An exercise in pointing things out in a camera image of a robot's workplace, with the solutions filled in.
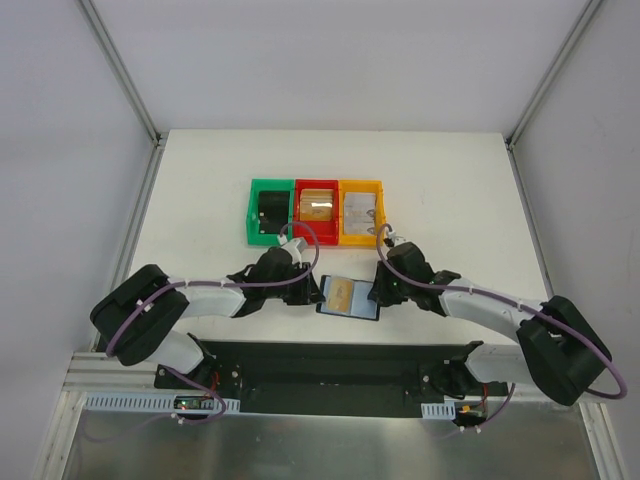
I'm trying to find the gold VIP card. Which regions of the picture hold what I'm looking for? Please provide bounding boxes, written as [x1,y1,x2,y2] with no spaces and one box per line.
[326,277,354,314]

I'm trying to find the black card holder wallet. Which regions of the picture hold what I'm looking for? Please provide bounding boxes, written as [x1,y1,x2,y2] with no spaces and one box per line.
[316,275,381,321]

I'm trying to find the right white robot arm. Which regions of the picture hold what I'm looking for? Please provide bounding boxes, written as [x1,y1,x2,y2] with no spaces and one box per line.
[369,240,619,406]

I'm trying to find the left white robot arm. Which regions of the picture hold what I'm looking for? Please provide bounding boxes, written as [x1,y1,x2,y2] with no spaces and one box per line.
[90,243,325,389]

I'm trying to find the gold cards stack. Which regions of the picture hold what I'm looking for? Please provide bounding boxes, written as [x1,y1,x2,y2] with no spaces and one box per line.
[299,188,334,222]

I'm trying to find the silver VIP cards stack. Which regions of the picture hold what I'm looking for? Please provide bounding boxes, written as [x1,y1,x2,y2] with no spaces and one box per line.
[343,192,377,235]

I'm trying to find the black wallets in green bin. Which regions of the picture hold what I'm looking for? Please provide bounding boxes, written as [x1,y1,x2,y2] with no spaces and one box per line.
[258,190,290,234]

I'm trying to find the red plastic bin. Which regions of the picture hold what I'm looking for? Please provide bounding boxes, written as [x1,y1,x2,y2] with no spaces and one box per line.
[293,179,339,246]

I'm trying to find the green plastic bin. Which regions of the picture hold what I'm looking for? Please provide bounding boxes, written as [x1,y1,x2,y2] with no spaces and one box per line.
[246,178,295,247]

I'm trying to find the yellow plastic bin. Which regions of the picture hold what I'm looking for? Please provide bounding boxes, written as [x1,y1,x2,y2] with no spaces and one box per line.
[338,179,386,249]

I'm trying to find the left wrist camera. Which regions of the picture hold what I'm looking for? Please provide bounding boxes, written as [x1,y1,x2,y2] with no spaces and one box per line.
[277,235,308,264]

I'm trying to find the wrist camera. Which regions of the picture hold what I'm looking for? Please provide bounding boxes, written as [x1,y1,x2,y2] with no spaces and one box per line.
[383,229,406,249]
[277,235,308,264]

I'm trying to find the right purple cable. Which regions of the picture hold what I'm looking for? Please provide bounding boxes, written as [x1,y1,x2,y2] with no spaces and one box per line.
[375,223,629,400]

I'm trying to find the purple cable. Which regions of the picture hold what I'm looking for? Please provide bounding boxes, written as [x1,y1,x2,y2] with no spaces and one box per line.
[103,220,321,357]
[375,223,629,400]

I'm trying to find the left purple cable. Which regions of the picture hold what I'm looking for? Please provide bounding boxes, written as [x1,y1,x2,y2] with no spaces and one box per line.
[103,220,321,357]

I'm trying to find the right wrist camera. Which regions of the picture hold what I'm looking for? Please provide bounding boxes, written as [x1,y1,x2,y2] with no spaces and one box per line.
[383,229,406,249]

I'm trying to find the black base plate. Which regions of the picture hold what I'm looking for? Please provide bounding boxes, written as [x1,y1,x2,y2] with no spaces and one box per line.
[153,338,516,419]

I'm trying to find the right white cable duct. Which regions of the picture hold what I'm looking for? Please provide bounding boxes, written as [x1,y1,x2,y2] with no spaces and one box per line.
[420,401,457,421]

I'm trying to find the white cable duct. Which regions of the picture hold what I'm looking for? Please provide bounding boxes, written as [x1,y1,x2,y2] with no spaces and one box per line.
[420,401,457,421]
[84,393,222,415]

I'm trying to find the left aluminium frame post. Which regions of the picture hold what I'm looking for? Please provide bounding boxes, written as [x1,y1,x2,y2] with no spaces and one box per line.
[75,0,163,146]

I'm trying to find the aluminium frame post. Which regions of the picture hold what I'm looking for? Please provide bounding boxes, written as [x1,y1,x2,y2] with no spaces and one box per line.
[75,0,163,146]
[505,0,606,151]

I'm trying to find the left white cable duct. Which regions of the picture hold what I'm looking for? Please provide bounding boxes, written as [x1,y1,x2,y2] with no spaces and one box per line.
[84,393,222,415]

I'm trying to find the right aluminium frame post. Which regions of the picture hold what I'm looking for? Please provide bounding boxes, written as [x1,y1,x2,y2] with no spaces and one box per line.
[505,0,606,151]

